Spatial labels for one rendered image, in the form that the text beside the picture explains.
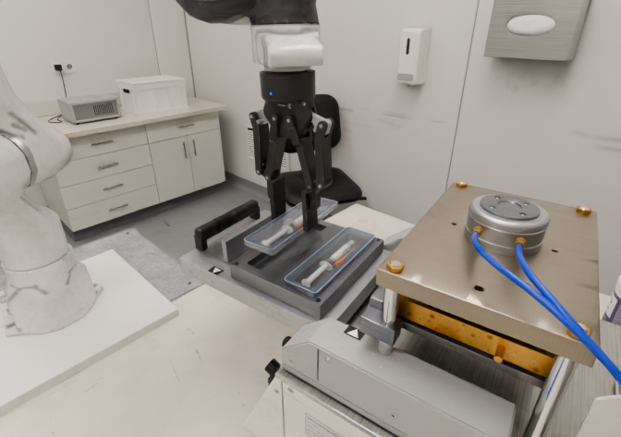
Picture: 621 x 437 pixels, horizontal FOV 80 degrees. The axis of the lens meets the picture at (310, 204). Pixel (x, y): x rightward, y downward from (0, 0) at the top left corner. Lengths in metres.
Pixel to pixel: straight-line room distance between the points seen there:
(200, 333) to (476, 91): 1.60
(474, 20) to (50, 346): 1.88
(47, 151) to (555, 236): 0.82
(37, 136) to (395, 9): 1.74
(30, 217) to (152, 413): 0.40
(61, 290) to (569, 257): 0.85
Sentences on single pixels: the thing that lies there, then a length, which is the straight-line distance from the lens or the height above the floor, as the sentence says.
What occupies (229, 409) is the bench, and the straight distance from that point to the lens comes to 0.72.
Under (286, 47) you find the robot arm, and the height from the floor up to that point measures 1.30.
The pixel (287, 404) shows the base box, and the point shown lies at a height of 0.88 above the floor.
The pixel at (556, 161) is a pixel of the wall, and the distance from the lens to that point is 1.93.
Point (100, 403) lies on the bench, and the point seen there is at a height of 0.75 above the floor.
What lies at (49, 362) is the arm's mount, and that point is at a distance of 0.88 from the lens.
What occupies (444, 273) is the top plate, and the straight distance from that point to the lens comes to 0.38.
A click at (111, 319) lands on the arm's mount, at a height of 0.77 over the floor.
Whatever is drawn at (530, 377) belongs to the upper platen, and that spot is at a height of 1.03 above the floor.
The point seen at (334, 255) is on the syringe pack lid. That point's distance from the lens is 0.58.
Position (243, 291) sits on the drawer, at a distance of 0.58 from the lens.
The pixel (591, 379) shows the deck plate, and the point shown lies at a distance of 0.62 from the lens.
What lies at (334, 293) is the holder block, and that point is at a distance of 0.53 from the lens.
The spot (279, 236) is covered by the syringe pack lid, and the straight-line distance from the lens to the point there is 0.56.
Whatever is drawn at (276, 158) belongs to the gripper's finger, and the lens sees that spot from 0.57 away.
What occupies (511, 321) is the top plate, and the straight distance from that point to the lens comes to 0.36.
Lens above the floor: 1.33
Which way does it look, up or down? 26 degrees down
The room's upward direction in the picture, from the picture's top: straight up
